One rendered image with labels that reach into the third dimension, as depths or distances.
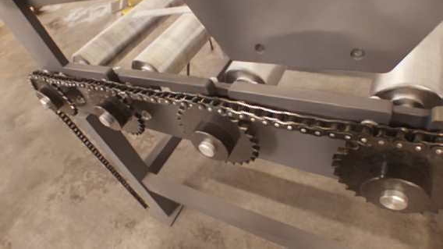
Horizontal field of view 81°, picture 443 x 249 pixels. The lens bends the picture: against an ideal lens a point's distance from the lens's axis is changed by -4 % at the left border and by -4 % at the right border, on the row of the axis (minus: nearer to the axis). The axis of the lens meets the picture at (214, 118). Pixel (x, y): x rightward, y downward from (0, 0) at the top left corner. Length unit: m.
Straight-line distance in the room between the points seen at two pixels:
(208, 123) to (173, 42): 0.36
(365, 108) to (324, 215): 0.98
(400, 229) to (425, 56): 0.93
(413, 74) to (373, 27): 0.18
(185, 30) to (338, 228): 1.01
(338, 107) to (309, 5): 0.15
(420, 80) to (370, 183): 0.19
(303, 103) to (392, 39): 0.15
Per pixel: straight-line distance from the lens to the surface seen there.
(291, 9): 0.37
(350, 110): 0.42
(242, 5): 0.39
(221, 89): 0.52
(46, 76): 0.87
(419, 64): 0.55
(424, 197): 0.42
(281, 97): 0.44
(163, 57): 0.74
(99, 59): 0.96
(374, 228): 1.36
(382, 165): 0.42
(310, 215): 1.35
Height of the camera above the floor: 1.23
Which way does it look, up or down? 42 degrees down
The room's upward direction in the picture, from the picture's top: 21 degrees counter-clockwise
